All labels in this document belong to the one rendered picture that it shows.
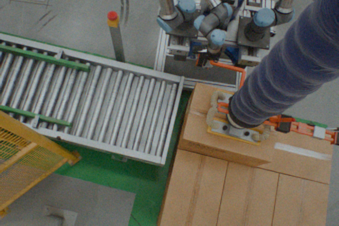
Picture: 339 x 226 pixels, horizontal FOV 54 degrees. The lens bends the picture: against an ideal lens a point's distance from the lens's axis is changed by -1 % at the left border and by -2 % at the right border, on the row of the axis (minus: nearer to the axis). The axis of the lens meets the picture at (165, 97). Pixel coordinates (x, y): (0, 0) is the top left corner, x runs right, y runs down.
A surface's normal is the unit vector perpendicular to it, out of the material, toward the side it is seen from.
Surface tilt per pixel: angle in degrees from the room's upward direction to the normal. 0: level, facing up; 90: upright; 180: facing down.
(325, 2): 83
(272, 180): 0
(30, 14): 0
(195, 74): 0
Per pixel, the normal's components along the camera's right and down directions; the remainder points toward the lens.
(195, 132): 0.05, -0.28
